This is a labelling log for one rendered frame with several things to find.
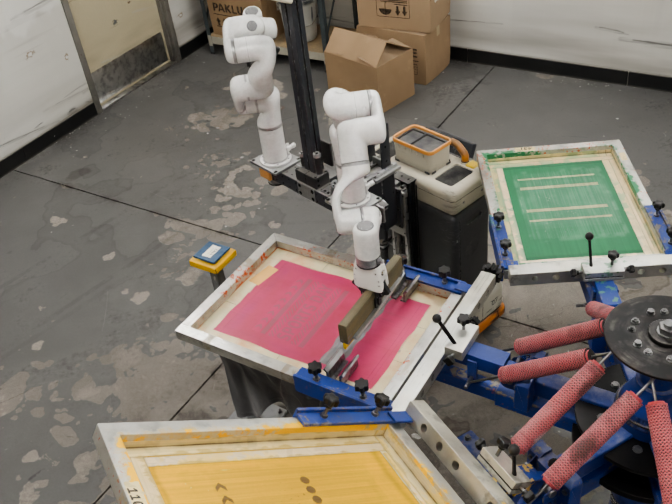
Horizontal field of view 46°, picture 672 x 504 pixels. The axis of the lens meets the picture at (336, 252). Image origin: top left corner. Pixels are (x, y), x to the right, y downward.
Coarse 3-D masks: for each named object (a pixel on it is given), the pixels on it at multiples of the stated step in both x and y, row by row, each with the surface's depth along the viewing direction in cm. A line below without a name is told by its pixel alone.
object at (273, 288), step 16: (288, 272) 286; (304, 272) 285; (320, 272) 284; (256, 288) 281; (272, 288) 280; (288, 288) 279; (352, 288) 276; (352, 304) 269; (400, 304) 267; (416, 304) 266; (336, 320) 264; (384, 320) 261; (400, 320) 261; (416, 320) 260; (384, 336) 256; (400, 336) 255
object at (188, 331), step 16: (272, 240) 297; (288, 240) 296; (256, 256) 290; (320, 256) 288; (336, 256) 285; (352, 256) 284; (240, 272) 284; (224, 288) 277; (416, 288) 271; (432, 288) 267; (208, 304) 272; (448, 304) 259; (192, 320) 266; (432, 320) 254; (192, 336) 260; (208, 336) 259; (432, 336) 248; (224, 352) 254; (240, 352) 252; (256, 352) 251; (416, 352) 244; (256, 368) 250; (272, 368) 245; (288, 368) 244; (400, 368) 239; (400, 384) 234
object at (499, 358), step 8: (480, 344) 237; (472, 352) 234; (480, 352) 234; (488, 352) 234; (496, 352) 233; (504, 352) 233; (456, 360) 238; (464, 360) 236; (480, 360) 232; (488, 360) 231; (496, 360) 231; (504, 360) 231; (480, 368) 234; (488, 368) 233; (496, 368) 231
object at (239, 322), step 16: (240, 304) 275; (256, 304) 274; (272, 304) 274; (224, 320) 270; (240, 320) 269; (256, 320) 268; (240, 336) 263; (256, 336) 262; (320, 336) 259; (336, 336) 258; (368, 336) 256; (288, 352) 254; (304, 352) 254; (320, 352) 253; (352, 352) 251; (368, 352) 251; (384, 352) 250; (368, 368) 245; (384, 368) 245
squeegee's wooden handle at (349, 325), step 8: (400, 256) 255; (392, 264) 252; (400, 264) 256; (392, 272) 252; (400, 272) 257; (392, 280) 253; (368, 296) 242; (360, 304) 239; (368, 304) 242; (352, 312) 237; (360, 312) 238; (368, 312) 244; (344, 320) 235; (352, 320) 235; (360, 320) 240; (344, 328) 233; (352, 328) 236; (344, 336) 236; (352, 336) 238
